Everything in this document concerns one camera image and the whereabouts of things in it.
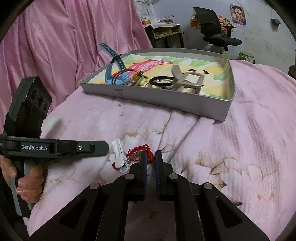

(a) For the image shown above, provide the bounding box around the white plastic hair clip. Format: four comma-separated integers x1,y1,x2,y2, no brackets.
110,139,130,174

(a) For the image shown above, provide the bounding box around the red beaded string bracelet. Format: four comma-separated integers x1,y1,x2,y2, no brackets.
112,144,155,171

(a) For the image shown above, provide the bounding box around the person's left hand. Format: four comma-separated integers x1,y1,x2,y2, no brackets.
1,156,44,203

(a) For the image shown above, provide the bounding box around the pink floral bed sheet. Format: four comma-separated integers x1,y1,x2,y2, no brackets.
42,60,295,240

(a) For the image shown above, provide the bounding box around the beige claw hair clip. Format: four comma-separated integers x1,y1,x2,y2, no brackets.
171,65,205,94

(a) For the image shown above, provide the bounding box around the grey shallow cardboard box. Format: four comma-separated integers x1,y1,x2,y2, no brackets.
81,48,235,121

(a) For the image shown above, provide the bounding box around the pink satin curtain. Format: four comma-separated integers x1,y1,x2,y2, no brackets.
1,1,152,121

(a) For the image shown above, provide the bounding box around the colourful cartoon cloth liner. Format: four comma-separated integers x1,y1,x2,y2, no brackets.
92,53,232,99

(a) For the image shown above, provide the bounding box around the wooden desk with clutter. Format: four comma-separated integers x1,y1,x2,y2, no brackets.
142,16,185,48

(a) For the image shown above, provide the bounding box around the green plastic stool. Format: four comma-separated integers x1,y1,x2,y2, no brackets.
238,51,255,64

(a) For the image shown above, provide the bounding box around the black office chair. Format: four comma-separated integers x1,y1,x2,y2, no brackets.
193,7,242,53

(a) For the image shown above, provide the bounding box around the dark bag on floor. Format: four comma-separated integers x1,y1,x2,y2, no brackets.
288,65,296,79

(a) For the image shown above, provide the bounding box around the anime character poster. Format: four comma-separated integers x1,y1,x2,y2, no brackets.
230,4,246,26

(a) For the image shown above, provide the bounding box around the green small hanging pouch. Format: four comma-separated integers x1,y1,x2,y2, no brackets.
271,19,281,27

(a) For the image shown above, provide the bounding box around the yellow charm hair tie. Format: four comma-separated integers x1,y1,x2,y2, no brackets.
111,68,149,88

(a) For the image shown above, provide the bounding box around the black hair tie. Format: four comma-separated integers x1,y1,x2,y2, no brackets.
149,75,174,90

